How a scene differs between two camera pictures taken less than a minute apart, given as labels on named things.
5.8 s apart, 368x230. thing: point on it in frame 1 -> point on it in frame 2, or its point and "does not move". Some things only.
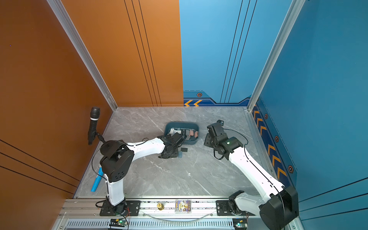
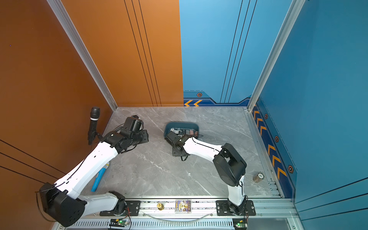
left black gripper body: x=175 y=154 -> x=142 y=137
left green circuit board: x=116 y=222 does not move
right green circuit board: x=240 y=224 does not move
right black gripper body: x=209 y=142 -> x=175 y=153
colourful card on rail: x=182 y=206 does not move
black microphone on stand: x=95 y=116 does not move
